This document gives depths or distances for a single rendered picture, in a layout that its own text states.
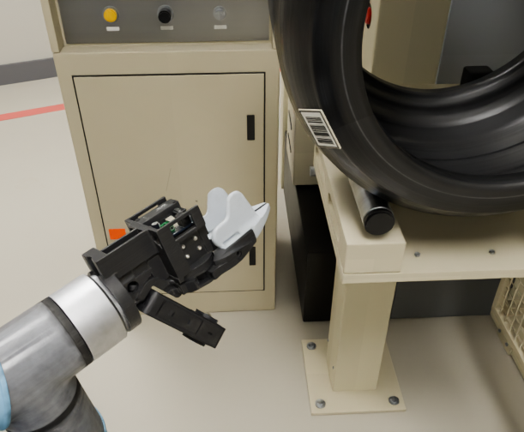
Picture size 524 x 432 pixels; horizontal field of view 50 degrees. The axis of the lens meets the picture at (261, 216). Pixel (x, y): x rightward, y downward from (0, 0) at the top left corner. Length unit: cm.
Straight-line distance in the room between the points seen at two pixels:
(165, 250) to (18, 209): 205
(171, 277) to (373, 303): 94
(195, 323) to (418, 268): 41
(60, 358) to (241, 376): 125
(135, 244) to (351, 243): 37
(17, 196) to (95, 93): 125
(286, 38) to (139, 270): 31
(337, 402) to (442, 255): 85
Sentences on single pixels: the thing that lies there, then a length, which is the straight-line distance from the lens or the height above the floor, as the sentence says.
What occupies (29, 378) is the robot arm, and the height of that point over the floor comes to 99.
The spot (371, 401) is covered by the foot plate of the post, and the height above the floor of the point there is 1.
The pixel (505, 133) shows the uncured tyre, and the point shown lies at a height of 93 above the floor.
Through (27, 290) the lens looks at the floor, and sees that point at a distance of 216.
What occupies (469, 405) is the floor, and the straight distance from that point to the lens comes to 179.
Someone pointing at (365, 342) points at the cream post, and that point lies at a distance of 156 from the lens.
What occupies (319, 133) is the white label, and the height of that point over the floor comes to 105.
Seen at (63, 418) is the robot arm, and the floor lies 93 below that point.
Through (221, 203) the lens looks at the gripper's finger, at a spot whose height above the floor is 102.
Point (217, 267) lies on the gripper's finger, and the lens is 58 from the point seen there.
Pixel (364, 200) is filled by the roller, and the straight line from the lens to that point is 83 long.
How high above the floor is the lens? 138
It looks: 36 degrees down
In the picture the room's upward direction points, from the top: straight up
